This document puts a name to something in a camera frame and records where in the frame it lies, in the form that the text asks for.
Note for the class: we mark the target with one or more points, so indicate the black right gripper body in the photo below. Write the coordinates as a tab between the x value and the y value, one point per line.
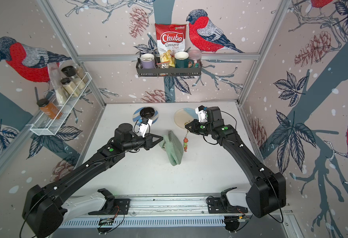
203	128

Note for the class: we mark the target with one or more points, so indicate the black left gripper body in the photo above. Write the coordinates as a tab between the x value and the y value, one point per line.
136	143

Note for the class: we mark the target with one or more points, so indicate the green fabric bag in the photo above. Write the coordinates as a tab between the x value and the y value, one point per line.
173	147

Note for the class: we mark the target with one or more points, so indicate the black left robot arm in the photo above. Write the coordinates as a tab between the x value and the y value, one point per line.
44	208

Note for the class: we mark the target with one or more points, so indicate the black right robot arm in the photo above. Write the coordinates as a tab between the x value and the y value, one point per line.
268	190

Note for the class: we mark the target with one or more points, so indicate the clear plastic bag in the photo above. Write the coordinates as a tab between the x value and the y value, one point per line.
55	78

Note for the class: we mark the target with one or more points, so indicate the red Chuba chips bag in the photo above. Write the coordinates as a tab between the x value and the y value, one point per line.
170	37

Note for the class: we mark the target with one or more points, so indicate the cream and blue plate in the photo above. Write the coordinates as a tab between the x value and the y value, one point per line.
185	116

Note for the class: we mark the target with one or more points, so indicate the dark small bowl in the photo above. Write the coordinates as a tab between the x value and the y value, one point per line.
147	112

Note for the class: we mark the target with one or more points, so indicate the green mug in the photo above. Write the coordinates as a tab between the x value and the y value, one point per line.
181	59

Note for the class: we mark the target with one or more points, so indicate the pink lidded jar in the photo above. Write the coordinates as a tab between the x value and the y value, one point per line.
194	59

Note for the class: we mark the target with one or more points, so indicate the yellow snack packet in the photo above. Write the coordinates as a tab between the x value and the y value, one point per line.
168	59

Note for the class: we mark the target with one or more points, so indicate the purple mug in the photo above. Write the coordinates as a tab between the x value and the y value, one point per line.
147	61

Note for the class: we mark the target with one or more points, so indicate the black lid spice jar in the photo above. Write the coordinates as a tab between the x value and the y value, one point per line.
70	87

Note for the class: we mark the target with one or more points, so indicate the orange spice jar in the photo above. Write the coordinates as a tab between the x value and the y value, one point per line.
50	109

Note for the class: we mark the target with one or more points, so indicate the tall black lid jar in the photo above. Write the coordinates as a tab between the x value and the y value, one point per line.
70	72

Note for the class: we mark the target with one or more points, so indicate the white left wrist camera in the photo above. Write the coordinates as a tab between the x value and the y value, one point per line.
144	126

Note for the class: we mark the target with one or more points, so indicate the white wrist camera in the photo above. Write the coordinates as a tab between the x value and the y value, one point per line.
202	114
144	126

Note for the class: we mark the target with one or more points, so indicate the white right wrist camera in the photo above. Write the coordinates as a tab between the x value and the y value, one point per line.
202	114

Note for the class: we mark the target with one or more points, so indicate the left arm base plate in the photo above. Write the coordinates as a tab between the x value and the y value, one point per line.
111	205

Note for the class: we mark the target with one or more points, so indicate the black wall shelf basket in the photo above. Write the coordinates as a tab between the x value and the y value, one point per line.
171	71

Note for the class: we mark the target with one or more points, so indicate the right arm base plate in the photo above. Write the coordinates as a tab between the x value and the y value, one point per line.
231	200

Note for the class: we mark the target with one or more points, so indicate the white wire wall rack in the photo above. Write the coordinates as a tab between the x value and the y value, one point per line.
44	125

